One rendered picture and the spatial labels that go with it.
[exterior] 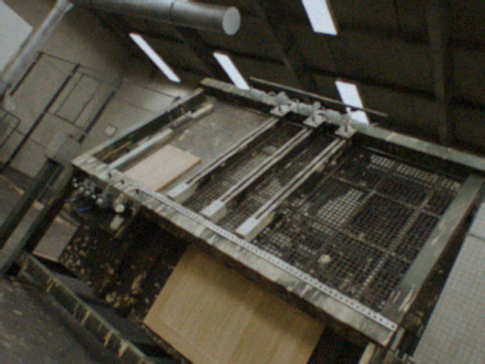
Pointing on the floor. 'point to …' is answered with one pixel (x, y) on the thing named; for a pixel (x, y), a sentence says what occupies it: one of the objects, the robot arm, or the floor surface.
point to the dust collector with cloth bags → (7, 100)
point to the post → (26, 201)
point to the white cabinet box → (10, 33)
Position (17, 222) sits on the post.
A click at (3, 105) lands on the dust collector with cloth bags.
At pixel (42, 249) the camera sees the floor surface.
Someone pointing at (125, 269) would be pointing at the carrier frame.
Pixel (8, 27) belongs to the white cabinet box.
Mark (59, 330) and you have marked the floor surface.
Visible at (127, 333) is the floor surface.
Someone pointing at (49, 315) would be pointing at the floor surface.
